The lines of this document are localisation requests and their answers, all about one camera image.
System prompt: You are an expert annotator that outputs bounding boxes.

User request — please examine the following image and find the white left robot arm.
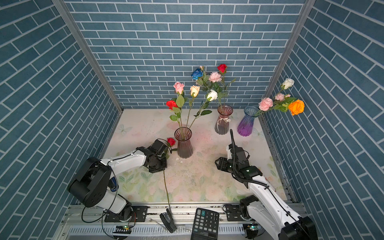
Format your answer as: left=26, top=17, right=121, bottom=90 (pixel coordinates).
left=68, top=139, right=172, bottom=221

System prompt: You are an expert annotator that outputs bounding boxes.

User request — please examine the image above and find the small red rose stem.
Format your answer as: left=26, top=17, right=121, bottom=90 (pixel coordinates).
left=218, top=64, right=227, bottom=74

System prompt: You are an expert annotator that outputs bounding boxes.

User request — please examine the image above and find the pink rose single stem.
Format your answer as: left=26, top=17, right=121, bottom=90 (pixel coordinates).
left=174, top=82, right=187, bottom=141

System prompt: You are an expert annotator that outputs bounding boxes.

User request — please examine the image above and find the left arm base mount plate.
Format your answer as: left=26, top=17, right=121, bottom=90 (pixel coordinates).
left=105, top=206, right=149, bottom=223

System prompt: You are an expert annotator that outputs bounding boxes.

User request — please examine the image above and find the white rose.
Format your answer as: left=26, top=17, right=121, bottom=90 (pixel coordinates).
left=281, top=78, right=295, bottom=91
left=189, top=90, right=218, bottom=128

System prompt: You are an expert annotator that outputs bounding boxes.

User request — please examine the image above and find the orange rose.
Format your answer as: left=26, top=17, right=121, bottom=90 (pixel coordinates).
left=276, top=97, right=305, bottom=116

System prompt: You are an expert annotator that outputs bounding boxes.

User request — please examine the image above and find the black corrugated cable conduit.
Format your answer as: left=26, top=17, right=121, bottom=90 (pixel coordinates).
left=229, top=128, right=269, bottom=188

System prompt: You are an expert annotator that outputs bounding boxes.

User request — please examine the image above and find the purple blue ribbed glass vase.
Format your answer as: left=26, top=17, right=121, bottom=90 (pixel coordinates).
left=237, top=106, right=259, bottom=137

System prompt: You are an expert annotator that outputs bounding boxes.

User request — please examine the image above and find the dark smoky glass vase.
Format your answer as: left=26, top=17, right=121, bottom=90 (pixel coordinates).
left=174, top=127, right=193, bottom=159

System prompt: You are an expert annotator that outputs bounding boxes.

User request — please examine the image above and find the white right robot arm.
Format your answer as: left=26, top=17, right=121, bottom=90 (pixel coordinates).
left=215, top=144, right=318, bottom=240

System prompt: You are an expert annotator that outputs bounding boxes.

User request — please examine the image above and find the black calculator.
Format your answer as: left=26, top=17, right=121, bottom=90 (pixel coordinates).
left=191, top=208, right=220, bottom=240

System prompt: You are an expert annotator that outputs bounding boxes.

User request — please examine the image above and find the blue rose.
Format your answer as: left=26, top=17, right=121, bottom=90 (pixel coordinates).
left=191, top=68, right=203, bottom=80

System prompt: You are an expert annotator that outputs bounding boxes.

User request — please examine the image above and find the black stapler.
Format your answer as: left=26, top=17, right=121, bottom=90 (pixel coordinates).
left=160, top=208, right=177, bottom=233

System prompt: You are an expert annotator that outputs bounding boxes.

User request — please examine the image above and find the blue stapler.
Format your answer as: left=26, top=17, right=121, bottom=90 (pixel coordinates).
left=108, top=177, right=119, bottom=192

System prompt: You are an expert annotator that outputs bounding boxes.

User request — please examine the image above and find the large pink rose spray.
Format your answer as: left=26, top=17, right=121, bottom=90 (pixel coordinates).
left=196, top=66, right=236, bottom=106

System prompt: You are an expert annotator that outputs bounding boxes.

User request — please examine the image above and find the peach rose stem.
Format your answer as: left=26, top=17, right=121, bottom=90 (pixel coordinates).
left=186, top=86, right=200, bottom=128

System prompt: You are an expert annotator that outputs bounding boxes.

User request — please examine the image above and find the pink glass vase with twine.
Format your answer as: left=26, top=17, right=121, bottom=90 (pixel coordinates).
left=215, top=105, right=233, bottom=135

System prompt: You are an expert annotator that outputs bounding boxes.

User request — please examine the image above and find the aluminium front rail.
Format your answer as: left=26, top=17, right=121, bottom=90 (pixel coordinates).
left=59, top=201, right=310, bottom=224

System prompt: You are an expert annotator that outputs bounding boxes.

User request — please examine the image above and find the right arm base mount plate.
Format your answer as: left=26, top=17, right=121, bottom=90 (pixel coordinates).
left=222, top=204, right=250, bottom=222

